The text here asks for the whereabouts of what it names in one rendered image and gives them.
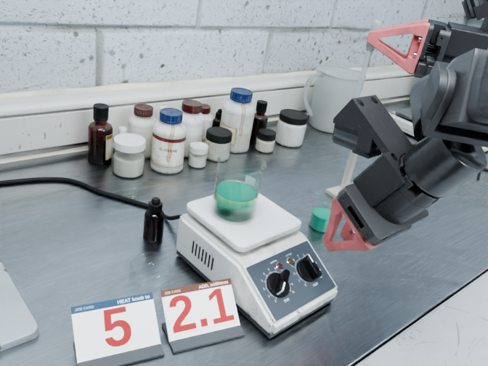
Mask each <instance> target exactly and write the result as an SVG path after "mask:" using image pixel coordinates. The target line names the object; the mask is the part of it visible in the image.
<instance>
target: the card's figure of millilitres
mask: <svg viewBox="0 0 488 366"><path fill-rule="evenodd" d="M164 299H165V304H166V311H167V316H168V323H169V328H170V332H171V336H174V335H177V334H180V333H186V332H190V331H194V330H199V329H203V328H209V327H212V326H216V325H222V324H225V323H228V322H234V321H237V316H236V312H235V306H234V303H233V299H232V293H231V289H230V285H224V286H220V287H215V288H209V289H204V290H197V291H193V292H189V293H181V294H177V295H173V296H166V297H164Z"/></svg>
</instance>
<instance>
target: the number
mask: <svg viewBox="0 0 488 366"><path fill-rule="evenodd" d="M74 316H75V322H76V334H77V340H78V352H79V356H80V357H81V356H85V355H88V354H94V353H97V352H101V351H107V350H111V349H117V348H120V347H123V346H129V345H133V344H136V343H142V342H145V341H151V340H155V339H158V336H157V331H156V326H155V318H154V314H153V305H152V301H151V299H150V300H146V301H139V302H135V303H131V304H124V305H120V306H112V307H108V308H104V309H97V310H93V311H88V312H82V313H77V314H74Z"/></svg>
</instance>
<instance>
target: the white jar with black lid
mask: <svg viewBox="0 0 488 366"><path fill-rule="evenodd" d="M307 121H308V115H307V114H306V113H303V112H301V111H299V110H293V109H283V110H281V111H280V116H279V119H278V122H277V129H276V137H275V141H276V143H278V144H280V145H282V146H285V147H300V146H302V143H303V140H304V135H305V131H306V123H307Z"/></svg>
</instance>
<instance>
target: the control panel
mask: <svg viewBox="0 0 488 366"><path fill-rule="evenodd" d="M307 254H309V255H311V256H312V258H313V259H314V261H315V263H316V264H317V266H318V267H319V269H320V271H321V273H322V276H321V277H319V278H317V279H316V280H315V281H313V282H307V281H306V280H304V279H302V278H301V276H300V275H299V273H298V270H297V263H298V262H299V261H300V260H301V259H302V258H303V257H305V255H307ZM288 259H292V260H293V263H292V264H289V263H288ZM277 264H282V269H279V268H278V267H277ZM246 269H247V272H248V273H249V275H250V277H251V279H252V281H253V282H254V284H255V286H256V287H257V289H258V291H259V292H260V294H261V297H262V298H263V300H264V302H265V303H266V305H267V307H268V308H269V310H270V312H271V313H272V316H273V317H274V319H275V320H276V321H278V320H280V319H282V318H283V317H285V316H287V315H289V314H290V313H292V312H294V311H295V310H297V309H299V308H301V307H302V306H304V305H306V304H307V303H309V302H311V301H313V300H315V299H316V298H318V297H320V296H321V295H323V294H325V293H327V292H328V291H329V290H332V289H334V287H336V286H335V284H334V282H333V281H332V280H331V278H330V276H329V274H328V273H327V271H326V270H325V268H324V266H323V265H322V263H321V262H320V260H319V259H318V257H317V255H316V253H315V252H314V251H313V249H312V247H311V246H310V244H309V243H308V241H305V242H303V243H300V244H298V245H295V246H293V247H292V248H289V249H287V250H285V251H282V252H280V253H278V254H276V255H273V256H271V257H269V258H267V259H264V260H263V261H260V262H258V263H256V264H253V265H251V266H249V267H247V268H246ZM285 269H287V270H289V271H290V277H289V280H288V282H289V284H290V291H289V294H288V295H287V296H285V297H283V298H278V297H276V296H274V295H273V294H272V293H271V292H270V291H269V289H268V287H267V278H268V276H270V275H271V274H272V273H275V272H277V273H281V272H282V271H283V270H285Z"/></svg>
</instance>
